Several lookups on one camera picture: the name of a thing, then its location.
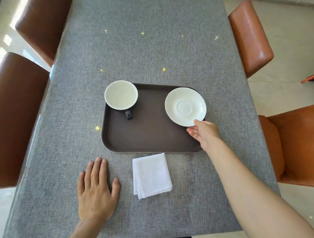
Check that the white folded cloth napkin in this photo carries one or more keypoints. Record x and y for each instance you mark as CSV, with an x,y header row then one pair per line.
x,y
150,175

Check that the person's left hand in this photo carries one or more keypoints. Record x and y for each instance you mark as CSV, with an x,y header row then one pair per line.
x,y
95,196

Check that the brown leather chair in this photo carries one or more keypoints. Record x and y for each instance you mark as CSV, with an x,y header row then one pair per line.
x,y
20,117
250,36
41,27
292,144

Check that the grey tablecloth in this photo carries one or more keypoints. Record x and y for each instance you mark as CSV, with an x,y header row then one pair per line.
x,y
152,49

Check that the person's left forearm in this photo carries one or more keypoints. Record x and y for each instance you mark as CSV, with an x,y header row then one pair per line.
x,y
85,229

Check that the person's left thumb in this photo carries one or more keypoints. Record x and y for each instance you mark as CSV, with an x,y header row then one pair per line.
x,y
115,188

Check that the orange object on floor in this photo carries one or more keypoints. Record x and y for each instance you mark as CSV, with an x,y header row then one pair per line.
x,y
308,79

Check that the person's left middle finger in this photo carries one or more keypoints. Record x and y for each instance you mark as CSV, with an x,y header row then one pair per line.
x,y
97,171

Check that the person's right forearm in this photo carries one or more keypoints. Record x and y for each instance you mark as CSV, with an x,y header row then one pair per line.
x,y
250,196

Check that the person's right thumb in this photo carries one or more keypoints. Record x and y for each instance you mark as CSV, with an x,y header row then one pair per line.
x,y
199,123

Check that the dark brown serving tray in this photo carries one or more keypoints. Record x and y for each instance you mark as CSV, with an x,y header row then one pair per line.
x,y
149,132

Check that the white saucer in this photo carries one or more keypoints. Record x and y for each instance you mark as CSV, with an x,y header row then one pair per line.
x,y
185,106

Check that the person's left little finger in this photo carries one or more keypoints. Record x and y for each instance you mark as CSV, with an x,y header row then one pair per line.
x,y
81,182

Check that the black cup with white inside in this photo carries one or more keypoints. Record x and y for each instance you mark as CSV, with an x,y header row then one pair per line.
x,y
121,95

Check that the person's right hand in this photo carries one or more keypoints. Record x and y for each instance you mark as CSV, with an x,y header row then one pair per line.
x,y
208,133

